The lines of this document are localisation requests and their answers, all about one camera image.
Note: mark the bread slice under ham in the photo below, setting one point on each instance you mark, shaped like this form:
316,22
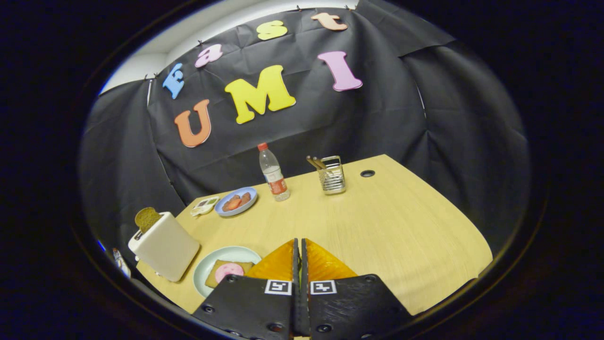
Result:
211,278

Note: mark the clear plastic water bottle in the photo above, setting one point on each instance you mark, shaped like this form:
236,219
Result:
274,179

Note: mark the red tomato slice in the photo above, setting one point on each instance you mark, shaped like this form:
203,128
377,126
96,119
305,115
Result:
235,203

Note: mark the white toaster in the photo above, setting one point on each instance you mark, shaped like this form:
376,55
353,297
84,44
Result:
165,250

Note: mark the pale green plate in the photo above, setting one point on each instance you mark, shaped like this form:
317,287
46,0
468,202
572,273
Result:
203,274

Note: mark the brown toasted bread slice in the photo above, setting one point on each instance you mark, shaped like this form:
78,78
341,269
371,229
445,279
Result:
147,218

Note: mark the brown meat slice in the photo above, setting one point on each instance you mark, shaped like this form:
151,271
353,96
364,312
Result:
228,204
245,197

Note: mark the black backdrop cloth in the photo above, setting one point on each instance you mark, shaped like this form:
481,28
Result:
424,118

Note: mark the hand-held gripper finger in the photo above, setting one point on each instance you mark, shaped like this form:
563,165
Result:
305,307
297,307

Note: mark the brown wooden chopstick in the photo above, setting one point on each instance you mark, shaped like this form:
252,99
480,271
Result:
313,163
320,162

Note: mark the white divided condiment tray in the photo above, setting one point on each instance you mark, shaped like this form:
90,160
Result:
205,206

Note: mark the blue plate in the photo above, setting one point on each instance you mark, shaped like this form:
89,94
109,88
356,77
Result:
236,211

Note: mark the pink ham slice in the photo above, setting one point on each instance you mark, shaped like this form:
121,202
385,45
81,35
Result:
229,273

